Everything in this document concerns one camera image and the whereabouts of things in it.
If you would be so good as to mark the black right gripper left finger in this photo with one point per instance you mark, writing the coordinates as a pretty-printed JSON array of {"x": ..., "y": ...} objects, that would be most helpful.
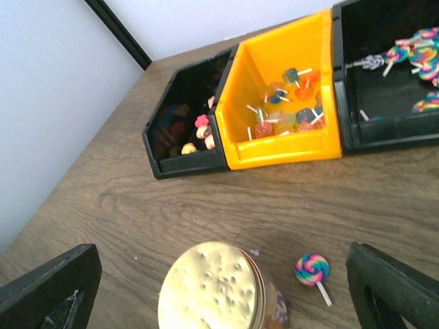
[{"x": 58, "y": 294}]

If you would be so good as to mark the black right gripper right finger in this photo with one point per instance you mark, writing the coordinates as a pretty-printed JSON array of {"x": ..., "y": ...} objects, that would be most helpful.
[{"x": 387, "y": 293}]

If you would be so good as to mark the clear plastic jar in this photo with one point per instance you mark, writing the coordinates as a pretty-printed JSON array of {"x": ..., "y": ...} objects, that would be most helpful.
[{"x": 275, "y": 308}]

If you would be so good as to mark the round white jar lid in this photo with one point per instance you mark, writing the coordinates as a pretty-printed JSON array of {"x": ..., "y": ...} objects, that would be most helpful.
[{"x": 211, "y": 285}]

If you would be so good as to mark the black bin with star candies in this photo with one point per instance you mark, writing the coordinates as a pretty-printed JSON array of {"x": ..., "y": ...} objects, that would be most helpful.
[{"x": 182, "y": 136}]

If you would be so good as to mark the fallen swirl lollipop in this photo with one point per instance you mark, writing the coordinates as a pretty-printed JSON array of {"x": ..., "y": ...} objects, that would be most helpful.
[{"x": 312, "y": 270}]

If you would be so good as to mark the black bin with swirl lollipops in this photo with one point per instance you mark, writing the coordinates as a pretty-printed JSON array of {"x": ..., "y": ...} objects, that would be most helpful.
[{"x": 375, "y": 111}]

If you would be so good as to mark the yellow bin with lollipops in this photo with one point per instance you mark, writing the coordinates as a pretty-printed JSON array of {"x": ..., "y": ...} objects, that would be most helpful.
[{"x": 278, "y": 102}]

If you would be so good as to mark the black aluminium frame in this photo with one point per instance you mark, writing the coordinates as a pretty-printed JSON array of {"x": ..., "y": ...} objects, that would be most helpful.
[{"x": 120, "y": 32}]

